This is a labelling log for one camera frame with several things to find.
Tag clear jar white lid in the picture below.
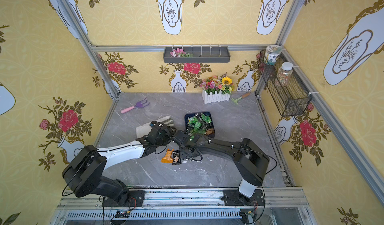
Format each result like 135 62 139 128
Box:
275 62 293 86

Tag dark blue storage box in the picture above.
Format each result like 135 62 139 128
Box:
185 112 216 138

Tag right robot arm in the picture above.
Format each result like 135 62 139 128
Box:
172 131 270 199

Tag pink purple toy rake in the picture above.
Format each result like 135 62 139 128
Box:
121 98 150 114

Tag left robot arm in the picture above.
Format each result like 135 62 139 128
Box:
62 121 177 206

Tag small circuit board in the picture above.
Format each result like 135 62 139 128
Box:
115 210 131 219

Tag black cookie packet with picture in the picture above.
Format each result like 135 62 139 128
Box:
172 150 182 166

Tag patterned jar white lid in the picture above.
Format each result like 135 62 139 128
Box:
264 45 283 65

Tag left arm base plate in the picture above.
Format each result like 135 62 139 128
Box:
102 190 145 208

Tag flowers in white fence planter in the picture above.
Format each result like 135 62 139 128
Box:
200 76 234 104

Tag white green garden glove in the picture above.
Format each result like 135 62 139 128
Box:
136 116 174 139

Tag green toy shovel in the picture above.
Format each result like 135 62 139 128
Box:
231 92 251 105

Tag orange cookie packet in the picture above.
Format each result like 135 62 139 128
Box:
161 149 174 164

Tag black wire mesh basket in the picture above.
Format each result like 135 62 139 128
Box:
255 55 312 117

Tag pink flowers on shelf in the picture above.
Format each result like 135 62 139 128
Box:
170 48 192 57

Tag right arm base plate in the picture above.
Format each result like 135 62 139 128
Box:
221 190 265 206

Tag grey wall shelf tray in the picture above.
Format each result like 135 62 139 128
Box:
163 45 231 63

